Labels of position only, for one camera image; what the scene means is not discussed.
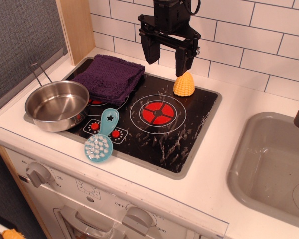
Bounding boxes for grey toy sink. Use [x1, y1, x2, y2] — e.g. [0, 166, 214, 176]
[227, 112, 299, 227]

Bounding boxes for white toy oven door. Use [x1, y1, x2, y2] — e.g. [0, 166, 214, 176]
[52, 207, 197, 239]

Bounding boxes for grey right oven knob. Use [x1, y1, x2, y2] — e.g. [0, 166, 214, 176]
[122, 207, 153, 236]

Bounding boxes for stainless steel pot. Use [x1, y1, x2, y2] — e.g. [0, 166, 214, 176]
[25, 80, 90, 132]

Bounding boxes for teal dish brush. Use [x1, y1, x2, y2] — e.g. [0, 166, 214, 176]
[84, 108, 119, 163]

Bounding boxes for purple folded cloth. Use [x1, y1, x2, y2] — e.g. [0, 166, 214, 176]
[73, 54, 145, 106]

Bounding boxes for yellow toy corn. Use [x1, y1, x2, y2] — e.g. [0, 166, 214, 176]
[173, 72, 195, 97]

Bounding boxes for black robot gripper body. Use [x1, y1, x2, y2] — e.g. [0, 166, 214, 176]
[137, 0, 202, 56]

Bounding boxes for grey oven knob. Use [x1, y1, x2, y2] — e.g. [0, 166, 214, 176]
[26, 162, 51, 188]
[122, 207, 153, 236]

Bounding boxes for grey left oven knob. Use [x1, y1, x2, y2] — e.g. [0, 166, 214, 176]
[26, 162, 51, 188]

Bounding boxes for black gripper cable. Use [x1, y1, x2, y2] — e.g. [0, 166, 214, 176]
[178, 0, 201, 16]

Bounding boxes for black toy stovetop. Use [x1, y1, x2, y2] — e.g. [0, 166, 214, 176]
[56, 58, 221, 180]

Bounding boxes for orange toy at corner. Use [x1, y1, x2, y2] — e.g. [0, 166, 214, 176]
[2, 229, 25, 239]

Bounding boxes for wooden side post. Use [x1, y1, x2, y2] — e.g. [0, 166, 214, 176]
[56, 0, 95, 66]

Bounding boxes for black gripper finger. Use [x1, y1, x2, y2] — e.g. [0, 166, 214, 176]
[175, 47, 196, 77]
[140, 34, 160, 64]

